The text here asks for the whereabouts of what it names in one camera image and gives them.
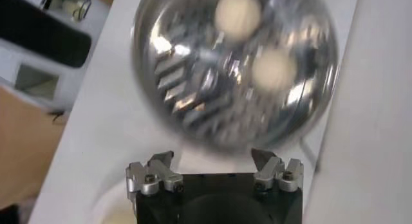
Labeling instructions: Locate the white round plate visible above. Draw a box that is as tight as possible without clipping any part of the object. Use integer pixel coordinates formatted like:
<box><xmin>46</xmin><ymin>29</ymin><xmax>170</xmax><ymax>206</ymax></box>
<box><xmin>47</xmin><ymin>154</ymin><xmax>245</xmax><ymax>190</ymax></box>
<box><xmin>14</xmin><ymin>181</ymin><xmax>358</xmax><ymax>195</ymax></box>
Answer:
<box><xmin>91</xmin><ymin>176</ymin><xmax>138</xmax><ymax>224</ymax></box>

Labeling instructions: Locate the stainless steel steamer basket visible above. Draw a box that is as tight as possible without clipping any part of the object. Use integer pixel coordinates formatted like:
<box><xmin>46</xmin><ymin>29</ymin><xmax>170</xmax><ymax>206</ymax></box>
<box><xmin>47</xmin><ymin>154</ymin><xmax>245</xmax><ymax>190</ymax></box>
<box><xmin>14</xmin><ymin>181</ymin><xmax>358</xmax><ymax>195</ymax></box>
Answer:
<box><xmin>131</xmin><ymin>0</ymin><xmax>339</xmax><ymax>154</ymax></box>

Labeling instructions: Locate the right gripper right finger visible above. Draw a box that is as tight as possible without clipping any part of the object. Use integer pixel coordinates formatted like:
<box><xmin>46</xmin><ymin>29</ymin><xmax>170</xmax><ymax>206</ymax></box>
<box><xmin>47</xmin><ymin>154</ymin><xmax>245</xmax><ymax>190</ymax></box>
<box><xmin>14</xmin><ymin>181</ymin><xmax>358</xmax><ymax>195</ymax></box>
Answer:
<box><xmin>250</xmin><ymin>147</ymin><xmax>304</xmax><ymax>193</ymax></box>

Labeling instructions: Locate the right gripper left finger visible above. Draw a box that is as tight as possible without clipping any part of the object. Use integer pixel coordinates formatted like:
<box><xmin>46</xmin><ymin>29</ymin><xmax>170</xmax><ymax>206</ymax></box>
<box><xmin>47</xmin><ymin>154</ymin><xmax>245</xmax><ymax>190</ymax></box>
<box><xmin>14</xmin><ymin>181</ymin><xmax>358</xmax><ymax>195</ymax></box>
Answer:
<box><xmin>126</xmin><ymin>150</ymin><xmax>184</xmax><ymax>197</ymax></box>

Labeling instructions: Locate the white steamed baozi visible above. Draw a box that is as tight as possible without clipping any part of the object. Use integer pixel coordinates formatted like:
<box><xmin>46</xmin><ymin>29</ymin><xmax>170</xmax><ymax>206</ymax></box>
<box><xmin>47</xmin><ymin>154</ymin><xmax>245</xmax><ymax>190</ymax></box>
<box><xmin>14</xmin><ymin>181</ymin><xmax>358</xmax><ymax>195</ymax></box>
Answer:
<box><xmin>214</xmin><ymin>0</ymin><xmax>262</xmax><ymax>41</ymax></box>
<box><xmin>250</xmin><ymin>48</ymin><xmax>299</xmax><ymax>93</ymax></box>

